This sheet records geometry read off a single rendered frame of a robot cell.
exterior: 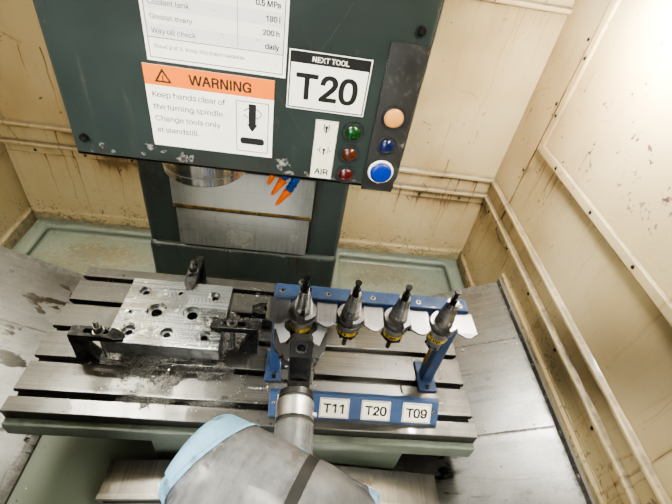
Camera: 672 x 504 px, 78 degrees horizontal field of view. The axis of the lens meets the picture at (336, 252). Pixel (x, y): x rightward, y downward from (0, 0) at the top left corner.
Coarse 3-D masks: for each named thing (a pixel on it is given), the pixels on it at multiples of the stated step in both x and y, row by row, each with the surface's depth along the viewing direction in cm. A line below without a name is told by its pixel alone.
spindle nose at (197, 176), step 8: (168, 168) 75; (176, 168) 73; (184, 168) 73; (192, 168) 73; (200, 168) 73; (208, 168) 73; (176, 176) 75; (184, 176) 74; (192, 176) 74; (200, 176) 74; (208, 176) 74; (216, 176) 75; (224, 176) 76; (232, 176) 77; (240, 176) 79; (192, 184) 75; (200, 184) 75; (208, 184) 75; (216, 184) 76; (224, 184) 77
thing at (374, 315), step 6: (366, 306) 99; (372, 306) 99; (378, 306) 100; (366, 312) 98; (372, 312) 98; (378, 312) 98; (366, 318) 96; (372, 318) 96; (378, 318) 97; (366, 324) 95; (372, 324) 95; (378, 324) 95; (384, 324) 96; (372, 330) 94; (378, 330) 94
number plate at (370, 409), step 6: (366, 402) 109; (372, 402) 110; (378, 402) 110; (384, 402) 110; (390, 402) 110; (366, 408) 109; (372, 408) 110; (378, 408) 110; (384, 408) 110; (390, 408) 110; (366, 414) 110; (372, 414) 110; (378, 414) 110; (384, 414) 110; (378, 420) 110; (384, 420) 110
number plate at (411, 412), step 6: (402, 408) 110; (408, 408) 111; (414, 408) 111; (420, 408) 111; (426, 408) 111; (402, 414) 110; (408, 414) 111; (414, 414) 111; (420, 414) 111; (426, 414) 111; (402, 420) 110; (408, 420) 111; (414, 420) 111; (420, 420) 111; (426, 420) 111
